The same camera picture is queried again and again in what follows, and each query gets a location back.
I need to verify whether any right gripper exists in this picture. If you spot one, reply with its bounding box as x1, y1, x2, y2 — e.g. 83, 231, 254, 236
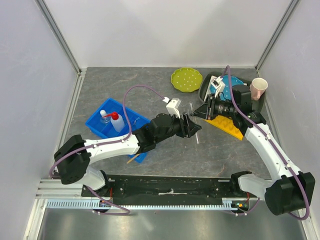
190, 93, 238, 121

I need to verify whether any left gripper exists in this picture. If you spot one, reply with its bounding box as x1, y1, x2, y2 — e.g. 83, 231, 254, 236
155, 111, 202, 144

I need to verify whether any tan rubber tube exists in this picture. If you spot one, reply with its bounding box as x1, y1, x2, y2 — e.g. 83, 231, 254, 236
126, 154, 140, 164

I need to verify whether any squeeze bottle red cap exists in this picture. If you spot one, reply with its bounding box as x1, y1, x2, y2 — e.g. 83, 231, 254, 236
105, 111, 125, 133

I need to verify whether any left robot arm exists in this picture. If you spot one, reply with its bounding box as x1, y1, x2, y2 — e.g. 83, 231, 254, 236
54, 113, 202, 197

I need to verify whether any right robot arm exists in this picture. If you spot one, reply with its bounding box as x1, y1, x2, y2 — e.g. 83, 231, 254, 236
193, 84, 316, 220

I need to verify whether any yellow test tube rack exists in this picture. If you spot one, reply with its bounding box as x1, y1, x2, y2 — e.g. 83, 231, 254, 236
205, 115, 244, 141

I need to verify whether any blue dotted plate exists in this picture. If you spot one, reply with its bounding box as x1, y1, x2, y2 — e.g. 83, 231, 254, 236
217, 75, 244, 101

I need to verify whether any green dotted plate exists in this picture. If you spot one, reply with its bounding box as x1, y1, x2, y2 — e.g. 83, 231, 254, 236
170, 67, 203, 93

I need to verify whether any dark green tray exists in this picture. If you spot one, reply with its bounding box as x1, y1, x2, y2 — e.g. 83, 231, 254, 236
198, 71, 265, 118

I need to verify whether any pink mug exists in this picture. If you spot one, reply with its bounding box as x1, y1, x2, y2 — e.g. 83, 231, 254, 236
249, 77, 269, 101

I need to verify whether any blue plastic compartment bin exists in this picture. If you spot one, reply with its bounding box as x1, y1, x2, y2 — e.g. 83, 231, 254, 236
85, 97, 151, 164

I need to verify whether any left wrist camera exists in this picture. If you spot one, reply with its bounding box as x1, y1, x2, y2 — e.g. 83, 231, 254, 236
162, 97, 181, 119

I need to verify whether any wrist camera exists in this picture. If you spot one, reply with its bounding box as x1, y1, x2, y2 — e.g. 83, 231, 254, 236
210, 76, 226, 95
162, 97, 181, 119

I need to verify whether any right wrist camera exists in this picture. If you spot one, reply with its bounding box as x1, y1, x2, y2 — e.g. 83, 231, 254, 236
210, 76, 226, 95

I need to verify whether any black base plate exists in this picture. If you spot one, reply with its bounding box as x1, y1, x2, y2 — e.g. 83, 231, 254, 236
95, 175, 255, 207

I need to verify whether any cable duct rail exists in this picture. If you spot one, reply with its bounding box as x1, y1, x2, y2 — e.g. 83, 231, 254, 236
46, 199, 238, 211

